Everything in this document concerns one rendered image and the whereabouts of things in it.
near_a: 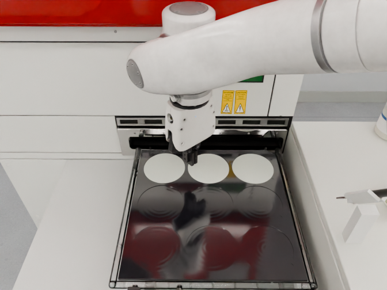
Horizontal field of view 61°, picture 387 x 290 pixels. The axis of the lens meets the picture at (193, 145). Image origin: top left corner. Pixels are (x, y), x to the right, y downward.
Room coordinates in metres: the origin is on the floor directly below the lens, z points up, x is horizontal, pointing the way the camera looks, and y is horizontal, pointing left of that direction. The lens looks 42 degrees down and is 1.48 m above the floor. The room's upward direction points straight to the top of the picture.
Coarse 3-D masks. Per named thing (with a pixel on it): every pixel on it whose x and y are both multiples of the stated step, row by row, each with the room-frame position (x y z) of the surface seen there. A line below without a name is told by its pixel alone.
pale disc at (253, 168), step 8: (240, 160) 0.58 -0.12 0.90; (248, 160) 0.58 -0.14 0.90; (256, 160) 0.58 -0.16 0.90; (264, 160) 0.58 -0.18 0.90; (232, 168) 0.55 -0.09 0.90; (240, 168) 0.55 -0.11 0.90; (248, 168) 0.55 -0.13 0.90; (256, 168) 0.55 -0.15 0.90; (264, 168) 0.55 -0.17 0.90; (272, 168) 0.55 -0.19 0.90; (240, 176) 0.53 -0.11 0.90; (248, 176) 0.53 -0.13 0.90; (256, 176) 0.53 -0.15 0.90; (264, 176) 0.53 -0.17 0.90
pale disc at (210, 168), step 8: (200, 160) 0.58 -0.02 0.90; (208, 160) 0.58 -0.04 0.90; (216, 160) 0.58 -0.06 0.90; (224, 160) 0.58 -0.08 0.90; (192, 168) 0.55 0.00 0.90; (200, 168) 0.55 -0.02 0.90; (208, 168) 0.55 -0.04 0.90; (216, 168) 0.55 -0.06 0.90; (224, 168) 0.55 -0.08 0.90; (192, 176) 0.53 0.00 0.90; (200, 176) 0.53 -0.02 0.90; (208, 176) 0.53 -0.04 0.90; (216, 176) 0.53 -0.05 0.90; (224, 176) 0.53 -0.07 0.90
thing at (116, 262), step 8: (136, 152) 0.60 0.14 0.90; (136, 160) 0.58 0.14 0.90; (136, 168) 0.55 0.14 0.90; (128, 184) 0.50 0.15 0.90; (128, 192) 0.47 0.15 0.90; (128, 200) 0.45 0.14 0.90; (128, 208) 0.43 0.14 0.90; (128, 216) 0.41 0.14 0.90; (120, 224) 0.39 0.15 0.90; (120, 232) 0.37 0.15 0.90; (120, 240) 0.35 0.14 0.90; (120, 248) 0.34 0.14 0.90; (120, 256) 0.32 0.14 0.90; (112, 264) 0.30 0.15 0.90; (112, 272) 0.29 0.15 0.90; (112, 280) 0.27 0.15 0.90
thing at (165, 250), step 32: (160, 192) 0.48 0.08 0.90; (192, 192) 0.48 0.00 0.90; (224, 192) 0.48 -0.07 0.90; (256, 192) 0.48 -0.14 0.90; (128, 224) 0.39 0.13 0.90; (160, 224) 0.39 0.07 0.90; (192, 224) 0.39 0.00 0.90; (224, 224) 0.39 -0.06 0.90; (256, 224) 0.39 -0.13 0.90; (288, 224) 0.39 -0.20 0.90; (128, 256) 0.32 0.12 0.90; (160, 256) 0.32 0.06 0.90; (192, 256) 0.32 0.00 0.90; (224, 256) 0.32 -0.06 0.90; (256, 256) 0.32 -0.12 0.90; (288, 256) 0.32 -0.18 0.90
